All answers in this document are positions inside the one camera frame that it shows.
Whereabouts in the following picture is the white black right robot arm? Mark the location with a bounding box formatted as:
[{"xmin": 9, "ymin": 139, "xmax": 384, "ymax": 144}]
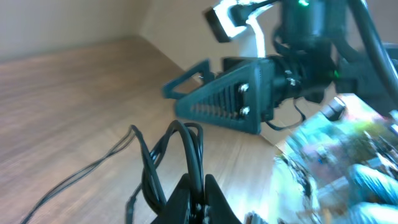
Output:
[{"xmin": 162, "ymin": 1, "xmax": 397, "ymax": 134}]

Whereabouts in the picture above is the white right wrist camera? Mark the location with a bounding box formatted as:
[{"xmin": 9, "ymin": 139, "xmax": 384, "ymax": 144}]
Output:
[{"xmin": 202, "ymin": 0, "xmax": 275, "ymax": 58}]

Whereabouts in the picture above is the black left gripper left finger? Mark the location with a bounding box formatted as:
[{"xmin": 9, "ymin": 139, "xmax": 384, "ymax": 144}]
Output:
[{"xmin": 151, "ymin": 174, "xmax": 191, "ymax": 224}]

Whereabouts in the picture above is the black right camera cable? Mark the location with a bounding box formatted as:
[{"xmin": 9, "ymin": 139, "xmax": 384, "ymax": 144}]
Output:
[{"xmin": 348, "ymin": 0, "xmax": 398, "ymax": 106}]

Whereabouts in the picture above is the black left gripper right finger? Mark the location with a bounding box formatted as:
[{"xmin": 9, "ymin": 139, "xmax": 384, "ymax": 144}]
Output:
[{"xmin": 205, "ymin": 174, "xmax": 241, "ymax": 224}]

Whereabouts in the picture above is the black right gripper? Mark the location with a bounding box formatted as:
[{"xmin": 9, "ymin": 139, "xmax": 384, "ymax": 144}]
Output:
[{"xmin": 161, "ymin": 55, "xmax": 284, "ymax": 135}]

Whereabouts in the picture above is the black cable bundle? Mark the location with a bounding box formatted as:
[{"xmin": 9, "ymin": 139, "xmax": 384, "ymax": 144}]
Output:
[{"xmin": 20, "ymin": 120, "xmax": 206, "ymax": 224}]

